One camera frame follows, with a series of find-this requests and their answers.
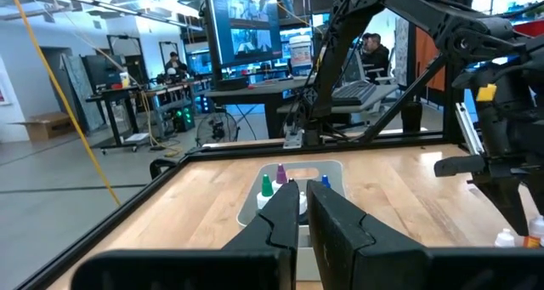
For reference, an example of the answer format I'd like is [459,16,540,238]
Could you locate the person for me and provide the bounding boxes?
[361,32,392,85]
[164,51,188,77]

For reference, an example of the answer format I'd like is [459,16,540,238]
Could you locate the computer with green lights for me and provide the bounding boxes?
[169,105,196,134]

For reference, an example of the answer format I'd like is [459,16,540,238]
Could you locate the black backlit keyboard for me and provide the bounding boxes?
[331,80,378,107]

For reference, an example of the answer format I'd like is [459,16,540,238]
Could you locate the yellow cable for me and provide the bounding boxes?
[7,0,122,207]

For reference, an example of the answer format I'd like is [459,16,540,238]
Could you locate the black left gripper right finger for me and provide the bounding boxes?
[306,179,428,290]

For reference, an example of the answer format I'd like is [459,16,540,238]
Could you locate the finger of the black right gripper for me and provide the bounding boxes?
[526,173,544,217]
[472,177,530,236]

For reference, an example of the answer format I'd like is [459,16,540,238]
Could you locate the orange panel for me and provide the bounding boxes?
[415,26,447,94]

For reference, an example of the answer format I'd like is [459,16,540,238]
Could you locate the dark grey desk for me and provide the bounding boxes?
[206,76,320,140]

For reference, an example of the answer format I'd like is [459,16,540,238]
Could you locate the grey plastic tray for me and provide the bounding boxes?
[236,160,346,282]

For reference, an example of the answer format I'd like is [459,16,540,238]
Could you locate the small white-capped dropper bottle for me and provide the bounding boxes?
[495,228,516,248]

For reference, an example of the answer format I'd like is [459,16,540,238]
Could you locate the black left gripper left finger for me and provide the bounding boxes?
[220,179,301,251]

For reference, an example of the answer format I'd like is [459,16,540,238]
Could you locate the black table frame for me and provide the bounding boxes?
[12,0,485,290]

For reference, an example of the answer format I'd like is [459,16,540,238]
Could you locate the black floor fan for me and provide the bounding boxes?
[195,111,239,146]

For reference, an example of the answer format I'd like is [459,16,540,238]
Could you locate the large display screen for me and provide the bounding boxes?
[202,0,284,85]

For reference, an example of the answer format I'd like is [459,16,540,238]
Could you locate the small orange dropper bottle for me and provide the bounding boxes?
[522,215,544,249]

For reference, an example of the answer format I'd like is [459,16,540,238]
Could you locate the white bucket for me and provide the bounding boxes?
[288,34,314,77]

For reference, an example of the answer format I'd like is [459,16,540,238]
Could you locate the yellow tag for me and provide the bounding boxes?
[476,83,497,103]

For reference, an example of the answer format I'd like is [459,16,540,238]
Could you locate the black standing desk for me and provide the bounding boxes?
[84,77,213,155]

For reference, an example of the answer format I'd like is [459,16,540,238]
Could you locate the large purple-capped colouring bottle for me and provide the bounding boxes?
[271,162,289,194]

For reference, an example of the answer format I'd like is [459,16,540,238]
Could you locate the grey patterned panel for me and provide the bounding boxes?
[61,54,105,132]

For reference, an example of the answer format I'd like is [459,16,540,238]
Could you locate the large green-capped colouring bottle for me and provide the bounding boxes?
[256,173,275,211]

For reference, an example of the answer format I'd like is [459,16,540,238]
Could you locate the cardboard box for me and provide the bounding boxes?
[12,111,76,142]

